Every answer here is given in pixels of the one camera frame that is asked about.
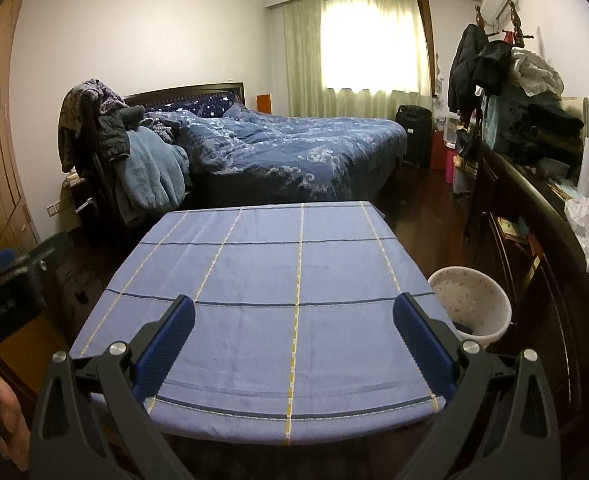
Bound dark wooden bed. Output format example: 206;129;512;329
123;81;407;201

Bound white waste bin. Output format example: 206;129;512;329
427;266;512;350

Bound blue checked tablecloth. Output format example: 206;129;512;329
69;201;457;446

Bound grey knitted cloth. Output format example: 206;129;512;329
144;115;180;143

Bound dark wooden sideboard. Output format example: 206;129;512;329
464;142;589;441

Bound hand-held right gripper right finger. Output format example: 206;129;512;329
392;291;562;480

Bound dark grey puffer jacket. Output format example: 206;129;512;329
98;105;145;163

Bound red bin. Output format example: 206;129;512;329
430;130;447;171

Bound dark nightstand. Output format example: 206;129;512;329
62;172;98;231

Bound black jacket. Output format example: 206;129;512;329
474;41;514;96

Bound cream board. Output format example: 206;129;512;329
559;96;589;141

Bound wooden coat rack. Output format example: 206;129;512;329
474;0;535;46

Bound white crumpled garment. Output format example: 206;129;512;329
511;49;565;97

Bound pile of dark folded clothes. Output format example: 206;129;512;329
501;87;585;171

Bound purple grey patterned garment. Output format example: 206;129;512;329
59;79;128;173

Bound blue patterned duvet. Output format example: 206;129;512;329
144;105;407;201

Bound light blue papers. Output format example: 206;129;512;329
549;180;582;201

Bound black long coat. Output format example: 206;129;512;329
448;24;487;111

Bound navy star pillow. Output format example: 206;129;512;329
142;92;238;118

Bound stack of books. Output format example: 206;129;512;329
497;216;530;246

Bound person's left hand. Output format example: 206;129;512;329
0;389;30;472

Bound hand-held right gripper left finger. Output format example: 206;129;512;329
28;294;197;480

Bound white plastic box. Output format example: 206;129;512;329
441;115;462;151

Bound light blue fleece robe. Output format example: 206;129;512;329
116;127;190;226

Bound pale green curtain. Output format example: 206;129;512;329
283;0;435;121

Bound black suitcase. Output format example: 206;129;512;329
395;105;432;170

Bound black floor cables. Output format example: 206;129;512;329
62;265;100;306

